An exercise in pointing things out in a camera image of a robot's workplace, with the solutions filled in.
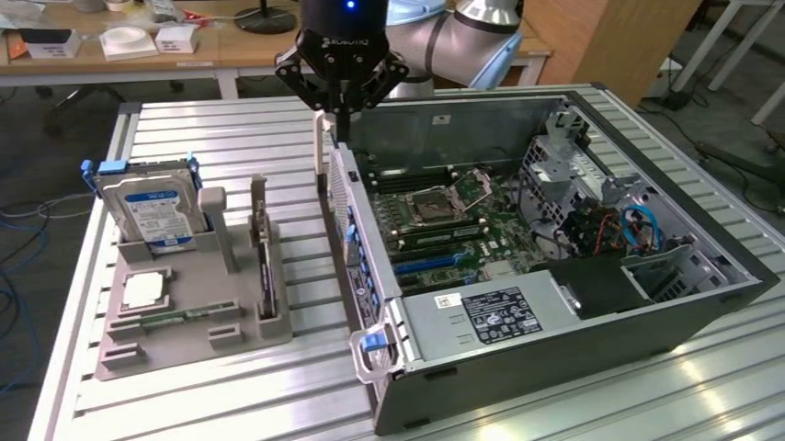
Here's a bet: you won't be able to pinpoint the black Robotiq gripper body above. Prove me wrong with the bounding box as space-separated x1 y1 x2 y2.
295 0 392 114

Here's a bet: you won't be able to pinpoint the black graphics card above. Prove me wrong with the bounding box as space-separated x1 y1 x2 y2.
248 173 280 322

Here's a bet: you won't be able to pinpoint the wooden desk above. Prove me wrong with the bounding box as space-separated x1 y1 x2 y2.
0 0 554 100

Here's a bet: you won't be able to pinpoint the black lamp base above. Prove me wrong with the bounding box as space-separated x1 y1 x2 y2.
233 0 300 36

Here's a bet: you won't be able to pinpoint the black RAM slot bank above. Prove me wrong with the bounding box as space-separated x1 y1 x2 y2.
366 165 460 195

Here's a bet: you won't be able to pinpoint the small white box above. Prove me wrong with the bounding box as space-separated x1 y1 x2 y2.
152 24 200 55

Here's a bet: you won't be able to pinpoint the metal socket cover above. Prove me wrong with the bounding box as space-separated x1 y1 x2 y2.
450 167 499 213

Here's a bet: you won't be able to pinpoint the CPU socket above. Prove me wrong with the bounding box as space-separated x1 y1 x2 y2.
407 186 471 229

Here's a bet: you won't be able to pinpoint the clear plastic packets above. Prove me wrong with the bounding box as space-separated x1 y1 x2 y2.
144 0 188 23

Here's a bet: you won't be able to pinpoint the white square holder with bowl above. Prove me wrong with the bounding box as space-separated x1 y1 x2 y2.
97 26 160 62

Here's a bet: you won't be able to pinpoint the installed RAM stick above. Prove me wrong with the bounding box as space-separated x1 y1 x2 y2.
398 223 486 252

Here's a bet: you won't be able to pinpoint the metal disk bay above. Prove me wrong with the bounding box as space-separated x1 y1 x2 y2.
518 132 618 221

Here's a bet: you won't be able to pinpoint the blue disk caddy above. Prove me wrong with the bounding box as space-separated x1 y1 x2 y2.
79 153 204 201

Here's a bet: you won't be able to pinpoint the hard disk blue label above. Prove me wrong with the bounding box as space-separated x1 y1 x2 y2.
99 168 208 256

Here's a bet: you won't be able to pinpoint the black office chair base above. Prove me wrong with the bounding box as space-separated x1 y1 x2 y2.
33 80 185 137

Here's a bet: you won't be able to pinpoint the green motherboard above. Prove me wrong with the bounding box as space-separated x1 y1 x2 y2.
354 151 540 298

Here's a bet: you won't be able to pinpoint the wooden cabinet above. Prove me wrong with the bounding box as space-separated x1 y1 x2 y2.
520 0 705 107

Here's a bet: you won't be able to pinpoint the blue expansion slot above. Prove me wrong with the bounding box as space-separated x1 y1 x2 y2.
390 250 471 277

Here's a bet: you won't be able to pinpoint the white box black lid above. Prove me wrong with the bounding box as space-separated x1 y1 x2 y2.
16 28 83 60

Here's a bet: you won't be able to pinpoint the grey parts rack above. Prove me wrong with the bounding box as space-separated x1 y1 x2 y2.
93 186 296 383

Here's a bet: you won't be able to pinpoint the black floor adapter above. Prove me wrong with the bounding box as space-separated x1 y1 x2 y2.
659 90 693 112

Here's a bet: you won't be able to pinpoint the silver CPU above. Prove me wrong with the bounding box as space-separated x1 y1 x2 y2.
120 273 172 310

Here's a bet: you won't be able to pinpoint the grey power supply unit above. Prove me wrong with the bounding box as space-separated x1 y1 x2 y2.
391 270 582 364

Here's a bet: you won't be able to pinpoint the green RAM stick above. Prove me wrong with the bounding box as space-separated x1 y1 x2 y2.
139 305 239 330

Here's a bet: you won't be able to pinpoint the black stand foot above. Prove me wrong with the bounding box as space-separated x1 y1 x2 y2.
694 141 785 190

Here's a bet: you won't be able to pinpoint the open black PC case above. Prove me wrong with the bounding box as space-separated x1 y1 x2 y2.
311 89 782 436

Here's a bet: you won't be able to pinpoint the red orange wire bundle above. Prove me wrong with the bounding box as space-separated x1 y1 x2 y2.
594 211 617 254

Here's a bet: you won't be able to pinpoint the grey floor cable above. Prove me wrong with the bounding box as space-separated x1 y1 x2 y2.
0 191 95 221

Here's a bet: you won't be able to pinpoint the blue wire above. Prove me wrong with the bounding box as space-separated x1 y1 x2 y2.
618 205 669 253

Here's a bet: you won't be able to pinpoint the white table frame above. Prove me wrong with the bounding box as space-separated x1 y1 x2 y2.
671 0 785 126

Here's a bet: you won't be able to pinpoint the blue floor cable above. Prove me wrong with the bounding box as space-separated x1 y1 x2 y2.
0 220 53 394

